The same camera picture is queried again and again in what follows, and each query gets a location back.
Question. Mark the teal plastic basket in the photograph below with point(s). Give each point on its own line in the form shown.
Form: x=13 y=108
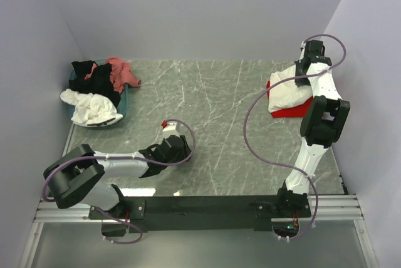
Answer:
x=122 y=109

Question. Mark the cream white t-shirt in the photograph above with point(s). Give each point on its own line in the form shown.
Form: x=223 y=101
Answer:
x=286 y=95

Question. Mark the pink t-shirt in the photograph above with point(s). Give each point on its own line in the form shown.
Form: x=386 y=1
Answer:
x=121 y=74

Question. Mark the white t-shirt black trim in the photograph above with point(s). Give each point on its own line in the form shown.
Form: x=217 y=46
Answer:
x=90 y=110

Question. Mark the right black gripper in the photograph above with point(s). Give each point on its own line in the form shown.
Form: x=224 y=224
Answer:
x=301 y=82

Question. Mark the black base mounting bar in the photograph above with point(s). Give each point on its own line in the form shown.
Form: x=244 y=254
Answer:
x=213 y=212

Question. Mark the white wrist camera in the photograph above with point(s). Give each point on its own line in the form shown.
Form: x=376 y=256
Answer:
x=170 y=128
x=302 y=50

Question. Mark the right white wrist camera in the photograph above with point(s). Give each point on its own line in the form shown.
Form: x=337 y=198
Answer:
x=302 y=50

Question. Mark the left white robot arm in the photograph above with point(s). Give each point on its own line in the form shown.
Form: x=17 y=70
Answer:
x=75 y=178

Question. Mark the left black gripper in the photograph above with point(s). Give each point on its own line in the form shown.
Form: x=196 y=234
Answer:
x=185 y=153

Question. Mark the folded red t-shirt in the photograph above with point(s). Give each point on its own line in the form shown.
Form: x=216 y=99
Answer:
x=296 y=112

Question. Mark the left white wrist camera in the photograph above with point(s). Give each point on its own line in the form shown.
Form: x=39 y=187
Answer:
x=170 y=128

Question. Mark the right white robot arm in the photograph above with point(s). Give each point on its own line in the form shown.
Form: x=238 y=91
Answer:
x=320 y=128

